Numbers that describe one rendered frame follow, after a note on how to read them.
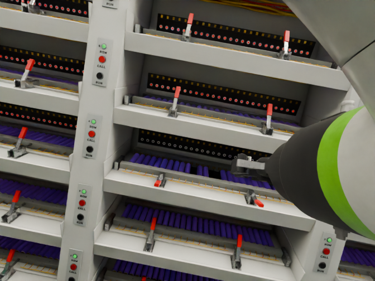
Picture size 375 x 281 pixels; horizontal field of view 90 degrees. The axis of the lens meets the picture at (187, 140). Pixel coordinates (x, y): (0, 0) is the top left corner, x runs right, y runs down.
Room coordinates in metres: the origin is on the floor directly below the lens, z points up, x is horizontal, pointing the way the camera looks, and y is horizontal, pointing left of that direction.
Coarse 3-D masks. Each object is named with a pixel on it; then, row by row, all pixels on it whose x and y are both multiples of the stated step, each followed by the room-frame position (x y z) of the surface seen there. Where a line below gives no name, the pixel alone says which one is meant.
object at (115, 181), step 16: (128, 144) 0.68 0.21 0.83; (144, 144) 0.69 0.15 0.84; (112, 160) 0.55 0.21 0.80; (128, 160) 0.63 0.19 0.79; (208, 160) 0.69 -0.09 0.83; (224, 160) 0.68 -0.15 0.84; (112, 176) 0.53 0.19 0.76; (128, 176) 0.54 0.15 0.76; (144, 176) 0.56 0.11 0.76; (112, 192) 0.52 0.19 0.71; (128, 192) 0.52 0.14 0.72; (144, 192) 0.52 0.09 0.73; (160, 192) 0.51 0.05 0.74; (176, 192) 0.51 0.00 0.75; (192, 192) 0.52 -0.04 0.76; (208, 192) 0.53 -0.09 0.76; (224, 192) 0.55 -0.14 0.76; (192, 208) 0.52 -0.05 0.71; (208, 208) 0.52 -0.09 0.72; (224, 208) 0.51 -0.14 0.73; (240, 208) 0.51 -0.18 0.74; (256, 208) 0.51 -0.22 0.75; (272, 208) 0.52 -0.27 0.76; (288, 208) 0.53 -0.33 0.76; (272, 224) 0.52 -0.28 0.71; (288, 224) 0.51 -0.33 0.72; (304, 224) 0.51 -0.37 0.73
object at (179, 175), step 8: (128, 168) 0.56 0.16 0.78; (136, 168) 0.56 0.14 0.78; (144, 168) 0.56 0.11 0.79; (152, 168) 0.56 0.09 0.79; (160, 168) 0.57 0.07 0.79; (168, 176) 0.56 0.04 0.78; (176, 176) 0.56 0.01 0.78; (184, 176) 0.56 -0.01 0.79; (192, 176) 0.56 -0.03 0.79; (200, 176) 0.57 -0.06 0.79; (208, 184) 0.56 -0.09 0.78; (216, 184) 0.56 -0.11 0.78; (224, 184) 0.56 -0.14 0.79; (232, 184) 0.56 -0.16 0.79; (240, 184) 0.57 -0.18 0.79; (232, 192) 0.54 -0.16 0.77; (256, 192) 0.56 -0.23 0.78; (264, 192) 0.55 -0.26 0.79; (272, 192) 0.55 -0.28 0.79; (272, 200) 0.54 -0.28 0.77; (280, 200) 0.54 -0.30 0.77
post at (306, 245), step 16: (320, 48) 0.69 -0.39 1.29; (320, 96) 0.62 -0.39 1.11; (336, 96) 0.55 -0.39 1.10; (352, 96) 0.50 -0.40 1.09; (304, 112) 0.69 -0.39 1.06; (320, 112) 0.60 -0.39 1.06; (336, 112) 0.53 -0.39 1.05; (320, 224) 0.50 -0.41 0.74; (304, 240) 0.53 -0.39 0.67; (320, 240) 0.50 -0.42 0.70; (336, 240) 0.50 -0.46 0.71; (304, 256) 0.51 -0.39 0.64; (336, 256) 0.50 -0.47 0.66
